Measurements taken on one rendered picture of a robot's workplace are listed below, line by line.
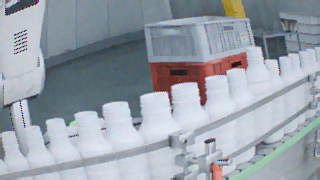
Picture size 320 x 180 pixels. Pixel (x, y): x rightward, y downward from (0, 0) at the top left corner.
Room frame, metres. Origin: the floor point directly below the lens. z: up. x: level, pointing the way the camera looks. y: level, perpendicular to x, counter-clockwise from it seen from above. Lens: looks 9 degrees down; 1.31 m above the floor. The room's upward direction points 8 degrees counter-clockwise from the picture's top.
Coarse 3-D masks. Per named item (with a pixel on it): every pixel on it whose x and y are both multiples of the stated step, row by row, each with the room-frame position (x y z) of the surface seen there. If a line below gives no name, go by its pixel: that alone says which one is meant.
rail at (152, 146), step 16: (304, 80) 1.10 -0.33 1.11; (272, 96) 1.00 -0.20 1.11; (240, 112) 0.93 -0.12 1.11; (208, 128) 0.89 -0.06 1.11; (272, 128) 1.00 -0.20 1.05; (144, 144) 0.82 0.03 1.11; (160, 144) 0.83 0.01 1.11; (256, 144) 0.96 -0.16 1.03; (80, 160) 0.74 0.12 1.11; (96, 160) 0.76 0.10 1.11; (112, 160) 0.78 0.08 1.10; (0, 176) 0.63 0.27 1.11; (16, 176) 0.65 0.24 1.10
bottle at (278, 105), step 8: (264, 64) 1.07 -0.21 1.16; (272, 64) 1.05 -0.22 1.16; (272, 72) 1.05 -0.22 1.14; (272, 80) 1.05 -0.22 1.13; (280, 80) 1.05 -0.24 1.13; (280, 88) 1.04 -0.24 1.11; (272, 104) 1.04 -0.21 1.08; (280, 104) 1.04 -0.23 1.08; (272, 112) 1.04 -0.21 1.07; (280, 112) 1.04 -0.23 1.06; (272, 120) 1.04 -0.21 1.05; (280, 120) 1.04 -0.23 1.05; (272, 136) 1.04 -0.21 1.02; (280, 136) 1.04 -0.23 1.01
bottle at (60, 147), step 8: (48, 120) 0.78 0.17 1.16; (56, 120) 0.79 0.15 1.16; (48, 128) 0.76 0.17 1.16; (56, 128) 0.75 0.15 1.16; (64, 128) 0.77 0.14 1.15; (56, 136) 0.75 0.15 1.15; (64, 136) 0.76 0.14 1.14; (56, 144) 0.75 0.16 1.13; (64, 144) 0.76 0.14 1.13; (72, 144) 0.78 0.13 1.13; (56, 152) 0.75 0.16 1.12; (64, 152) 0.75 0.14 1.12; (72, 152) 0.75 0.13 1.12; (56, 160) 0.74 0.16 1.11; (64, 160) 0.74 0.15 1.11; (80, 168) 0.76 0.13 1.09; (64, 176) 0.74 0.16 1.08; (72, 176) 0.74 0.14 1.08; (80, 176) 0.75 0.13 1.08
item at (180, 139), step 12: (312, 72) 1.12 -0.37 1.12; (312, 84) 1.12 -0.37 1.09; (312, 108) 1.11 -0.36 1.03; (180, 132) 0.84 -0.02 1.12; (192, 132) 0.84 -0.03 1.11; (180, 144) 0.83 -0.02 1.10; (180, 156) 0.83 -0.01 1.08; (192, 156) 0.83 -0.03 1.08; (204, 156) 0.79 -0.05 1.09; (216, 156) 0.79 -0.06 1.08; (204, 168) 0.78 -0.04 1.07; (216, 168) 0.78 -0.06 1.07
